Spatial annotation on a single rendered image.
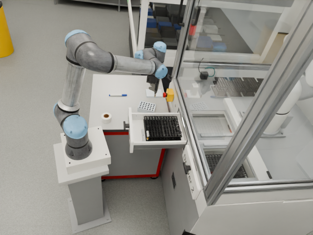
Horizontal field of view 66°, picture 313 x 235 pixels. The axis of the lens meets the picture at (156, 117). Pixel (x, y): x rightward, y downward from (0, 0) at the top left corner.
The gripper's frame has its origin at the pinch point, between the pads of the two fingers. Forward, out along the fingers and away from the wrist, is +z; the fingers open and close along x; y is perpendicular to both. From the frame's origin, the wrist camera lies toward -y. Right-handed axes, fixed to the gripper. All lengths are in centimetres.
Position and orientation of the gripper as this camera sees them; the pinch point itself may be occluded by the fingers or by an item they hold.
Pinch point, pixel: (156, 92)
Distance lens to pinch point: 166.1
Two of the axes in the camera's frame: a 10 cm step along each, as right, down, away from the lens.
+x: -2.0, 6.8, -7.1
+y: -9.7, -2.3, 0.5
